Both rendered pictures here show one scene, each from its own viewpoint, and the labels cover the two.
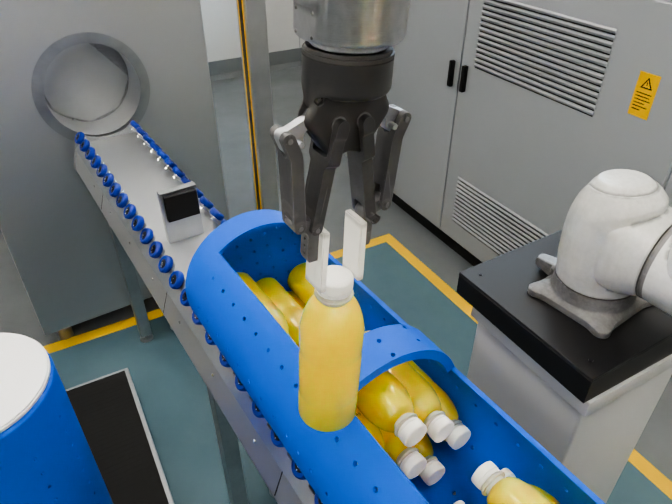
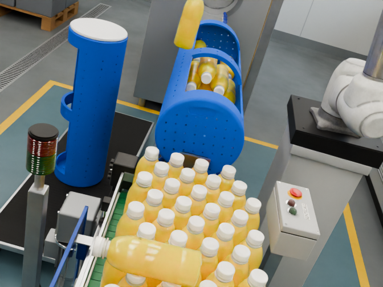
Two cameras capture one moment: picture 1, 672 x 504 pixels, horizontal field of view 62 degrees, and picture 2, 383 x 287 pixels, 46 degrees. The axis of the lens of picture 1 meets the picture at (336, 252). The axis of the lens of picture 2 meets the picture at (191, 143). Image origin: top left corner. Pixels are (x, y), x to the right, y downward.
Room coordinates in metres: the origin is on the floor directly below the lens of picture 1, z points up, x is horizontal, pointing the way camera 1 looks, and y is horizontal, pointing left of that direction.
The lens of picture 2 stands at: (-0.88, -0.89, 1.80)
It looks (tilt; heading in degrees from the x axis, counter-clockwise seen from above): 31 degrees down; 29
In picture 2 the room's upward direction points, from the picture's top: 16 degrees clockwise
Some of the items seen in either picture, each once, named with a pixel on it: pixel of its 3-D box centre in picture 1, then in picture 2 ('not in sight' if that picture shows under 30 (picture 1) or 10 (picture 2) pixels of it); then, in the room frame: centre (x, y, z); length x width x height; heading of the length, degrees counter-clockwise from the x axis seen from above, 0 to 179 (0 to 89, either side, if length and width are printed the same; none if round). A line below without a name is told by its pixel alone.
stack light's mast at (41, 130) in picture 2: not in sight; (41, 160); (-0.34, -0.23, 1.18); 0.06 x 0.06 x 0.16
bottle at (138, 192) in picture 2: not in sight; (137, 208); (-0.10, -0.34, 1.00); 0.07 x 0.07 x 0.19
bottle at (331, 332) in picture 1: (330, 354); (190, 20); (0.45, 0.01, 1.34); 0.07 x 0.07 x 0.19
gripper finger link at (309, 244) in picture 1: (301, 238); not in sight; (0.43, 0.03, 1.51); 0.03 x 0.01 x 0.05; 122
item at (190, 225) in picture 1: (182, 214); not in sight; (1.29, 0.42, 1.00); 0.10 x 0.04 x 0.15; 123
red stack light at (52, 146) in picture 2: not in sight; (43, 141); (-0.34, -0.23, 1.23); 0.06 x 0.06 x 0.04
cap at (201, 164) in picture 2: not in sight; (201, 165); (0.08, -0.39, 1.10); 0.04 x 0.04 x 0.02
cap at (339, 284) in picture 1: (334, 285); not in sight; (0.45, 0.00, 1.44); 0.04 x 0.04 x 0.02
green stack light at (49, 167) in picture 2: not in sight; (41, 158); (-0.34, -0.23, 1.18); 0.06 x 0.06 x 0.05
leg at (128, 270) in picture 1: (132, 284); not in sight; (1.84, 0.86, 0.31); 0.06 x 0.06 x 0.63; 33
